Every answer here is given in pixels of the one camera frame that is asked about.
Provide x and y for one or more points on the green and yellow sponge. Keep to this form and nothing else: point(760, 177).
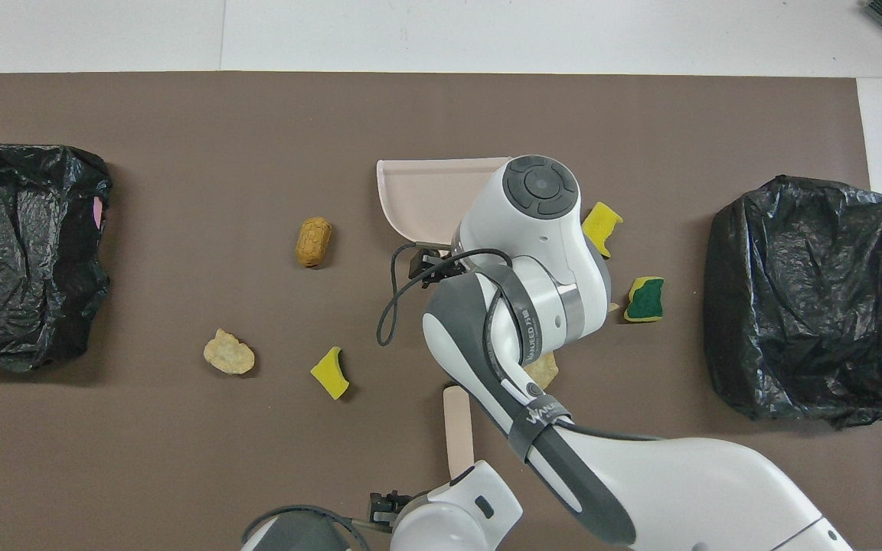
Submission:
point(646, 300)

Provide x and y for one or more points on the black bagged bin pink mark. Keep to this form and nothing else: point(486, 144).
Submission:
point(27, 252)

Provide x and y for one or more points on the brown table mat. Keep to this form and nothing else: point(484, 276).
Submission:
point(181, 459)

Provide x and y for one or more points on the small yellow sponge piece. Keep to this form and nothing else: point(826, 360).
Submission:
point(330, 375)

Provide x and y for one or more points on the brown bread roll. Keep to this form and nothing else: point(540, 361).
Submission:
point(313, 242)

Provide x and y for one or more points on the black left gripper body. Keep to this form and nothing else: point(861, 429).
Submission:
point(387, 506)

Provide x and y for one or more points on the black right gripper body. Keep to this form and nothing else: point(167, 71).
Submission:
point(433, 268)

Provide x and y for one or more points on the beige hand brush black bristles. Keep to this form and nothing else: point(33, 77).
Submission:
point(458, 428)

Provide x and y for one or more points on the beige plastic dustpan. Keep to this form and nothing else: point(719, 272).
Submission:
point(418, 195)

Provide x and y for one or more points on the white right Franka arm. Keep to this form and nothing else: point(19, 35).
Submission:
point(533, 252)

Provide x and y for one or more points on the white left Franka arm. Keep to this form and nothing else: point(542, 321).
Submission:
point(456, 513)

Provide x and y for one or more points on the large yellow sponge piece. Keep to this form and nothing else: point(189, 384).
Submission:
point(600, 222)

